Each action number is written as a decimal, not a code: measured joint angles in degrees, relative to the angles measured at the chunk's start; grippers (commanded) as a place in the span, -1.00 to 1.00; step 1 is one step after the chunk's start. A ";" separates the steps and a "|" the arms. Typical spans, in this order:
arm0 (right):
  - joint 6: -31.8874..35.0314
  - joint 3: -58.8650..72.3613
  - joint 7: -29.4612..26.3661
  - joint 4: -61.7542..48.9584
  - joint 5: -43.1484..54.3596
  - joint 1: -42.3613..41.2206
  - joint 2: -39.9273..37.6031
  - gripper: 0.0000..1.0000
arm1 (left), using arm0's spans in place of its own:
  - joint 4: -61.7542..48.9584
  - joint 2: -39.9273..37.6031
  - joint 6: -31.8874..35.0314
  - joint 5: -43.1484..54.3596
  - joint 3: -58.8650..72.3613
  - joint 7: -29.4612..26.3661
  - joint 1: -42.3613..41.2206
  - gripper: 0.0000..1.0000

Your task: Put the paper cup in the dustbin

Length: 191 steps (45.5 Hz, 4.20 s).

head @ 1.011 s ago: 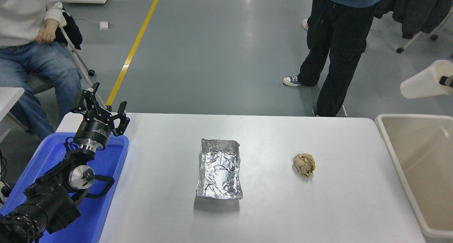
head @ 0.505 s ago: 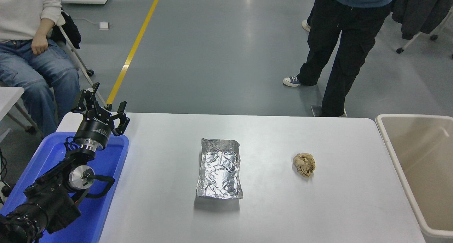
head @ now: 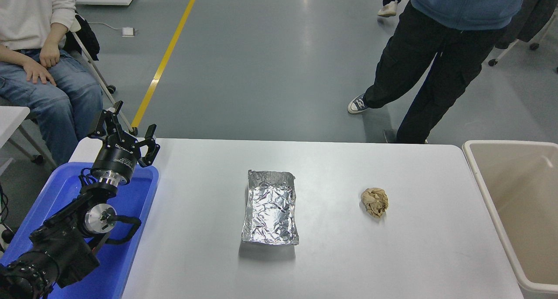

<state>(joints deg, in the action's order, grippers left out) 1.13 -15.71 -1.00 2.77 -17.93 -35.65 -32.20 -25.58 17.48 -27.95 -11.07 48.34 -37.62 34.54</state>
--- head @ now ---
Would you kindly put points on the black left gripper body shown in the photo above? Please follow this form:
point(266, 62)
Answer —
point(115, 159)

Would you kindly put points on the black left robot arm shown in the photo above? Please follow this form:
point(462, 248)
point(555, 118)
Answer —
point(61, 246)

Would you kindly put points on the seated person's right hand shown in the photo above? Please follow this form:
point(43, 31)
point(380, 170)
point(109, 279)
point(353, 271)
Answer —
point(39, 72)

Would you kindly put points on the seated person's left hand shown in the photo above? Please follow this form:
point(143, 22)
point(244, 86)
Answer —
point(49, 55)

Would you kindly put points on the blue plastic tray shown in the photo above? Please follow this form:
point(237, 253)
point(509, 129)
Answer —
point(130, 229)

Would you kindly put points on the seated person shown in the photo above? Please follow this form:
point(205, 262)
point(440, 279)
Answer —
point(39, 98)

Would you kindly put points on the black garment on chair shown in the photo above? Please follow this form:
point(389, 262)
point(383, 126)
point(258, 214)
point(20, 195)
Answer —
point(87, 39)

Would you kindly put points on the small white side table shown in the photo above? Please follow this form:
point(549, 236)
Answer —
point(11, 122)

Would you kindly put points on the silver foil tray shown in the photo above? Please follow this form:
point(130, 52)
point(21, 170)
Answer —
point(270, 207)

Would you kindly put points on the crumpled tan paper ball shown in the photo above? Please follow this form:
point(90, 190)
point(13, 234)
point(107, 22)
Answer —
point(375, 202)

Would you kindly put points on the metal floor plate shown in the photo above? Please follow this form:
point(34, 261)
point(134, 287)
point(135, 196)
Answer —
point(388, 136)

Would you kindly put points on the person with white shoes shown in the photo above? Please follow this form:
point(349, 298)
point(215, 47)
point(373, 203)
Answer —
point(388, 9)

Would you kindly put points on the standing person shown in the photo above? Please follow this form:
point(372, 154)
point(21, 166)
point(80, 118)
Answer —
point(436, 50)

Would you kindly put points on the wheeled chair with grey legs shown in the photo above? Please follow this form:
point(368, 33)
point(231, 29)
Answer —
point(493, 62)

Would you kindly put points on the large pale plastic bin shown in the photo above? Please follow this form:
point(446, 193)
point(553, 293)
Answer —
point(523, 194)

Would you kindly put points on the dark jacket on chair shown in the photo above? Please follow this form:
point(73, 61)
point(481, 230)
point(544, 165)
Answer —
point(536, 11)

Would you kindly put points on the white frame chair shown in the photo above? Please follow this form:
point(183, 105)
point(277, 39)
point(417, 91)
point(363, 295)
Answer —
point(94, 70)

